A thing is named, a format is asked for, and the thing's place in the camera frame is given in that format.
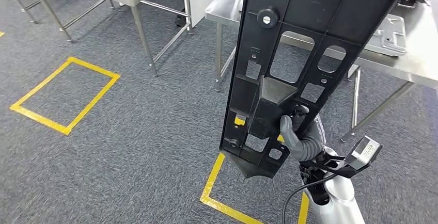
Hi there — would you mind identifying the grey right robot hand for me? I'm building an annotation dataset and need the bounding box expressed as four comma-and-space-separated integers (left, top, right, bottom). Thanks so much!
279, 105, 325, 161

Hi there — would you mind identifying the black plastic panel part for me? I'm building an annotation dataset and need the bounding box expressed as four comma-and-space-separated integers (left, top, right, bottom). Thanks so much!
220, 0, 402, 179

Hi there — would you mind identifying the steel workbench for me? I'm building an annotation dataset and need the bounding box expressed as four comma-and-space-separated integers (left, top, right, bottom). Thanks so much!
205, 0, 438, 143

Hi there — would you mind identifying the aluminium machined plate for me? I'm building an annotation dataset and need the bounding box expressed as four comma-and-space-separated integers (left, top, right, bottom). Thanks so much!
364, 13, 408, 58

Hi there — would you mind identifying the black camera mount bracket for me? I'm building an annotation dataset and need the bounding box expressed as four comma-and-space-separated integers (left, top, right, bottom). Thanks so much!
299, 152, 372, 179

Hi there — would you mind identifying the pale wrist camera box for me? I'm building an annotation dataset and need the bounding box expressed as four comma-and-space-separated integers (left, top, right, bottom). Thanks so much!
346, 136, 383, 172

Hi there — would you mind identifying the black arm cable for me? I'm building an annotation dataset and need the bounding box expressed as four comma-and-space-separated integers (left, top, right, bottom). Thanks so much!
282, 172, 338, 224

